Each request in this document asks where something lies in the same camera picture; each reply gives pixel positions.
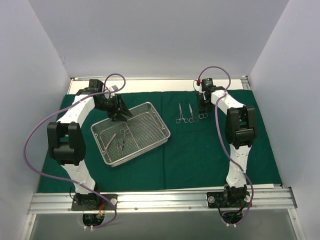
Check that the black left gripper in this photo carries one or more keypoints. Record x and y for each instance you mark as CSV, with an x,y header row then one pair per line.
x,y
117,106

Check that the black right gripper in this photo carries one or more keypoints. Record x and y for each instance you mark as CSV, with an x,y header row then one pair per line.
x,y
201,105

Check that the steel surgical forceps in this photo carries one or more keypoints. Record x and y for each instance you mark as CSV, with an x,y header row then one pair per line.
x,y
202,115

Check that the steel surgical scissors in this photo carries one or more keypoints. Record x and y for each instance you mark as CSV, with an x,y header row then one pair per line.
x,y
181,118

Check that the steel wire mesh tray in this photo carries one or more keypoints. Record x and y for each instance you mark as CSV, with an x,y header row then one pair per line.
x,y
147,132

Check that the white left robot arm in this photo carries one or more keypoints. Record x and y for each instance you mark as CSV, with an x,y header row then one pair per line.
x,y
66,143

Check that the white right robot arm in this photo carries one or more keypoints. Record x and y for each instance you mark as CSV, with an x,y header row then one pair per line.
x,y
240,132

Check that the steel tweezers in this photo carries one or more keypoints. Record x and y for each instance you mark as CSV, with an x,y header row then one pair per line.
x,y
110,141

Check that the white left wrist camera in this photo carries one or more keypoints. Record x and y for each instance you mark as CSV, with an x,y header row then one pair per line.
x,y
109,92

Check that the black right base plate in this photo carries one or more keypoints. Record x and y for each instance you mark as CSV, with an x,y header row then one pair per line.
x,y
220,200

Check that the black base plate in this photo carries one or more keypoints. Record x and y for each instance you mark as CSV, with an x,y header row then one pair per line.
x,y
220,200
92,202

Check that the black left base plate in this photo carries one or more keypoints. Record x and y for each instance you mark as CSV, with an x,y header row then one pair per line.
x,y
92,202

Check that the aluminium front frame rail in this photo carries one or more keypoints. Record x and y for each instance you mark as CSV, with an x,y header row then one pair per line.
x,y
181,200

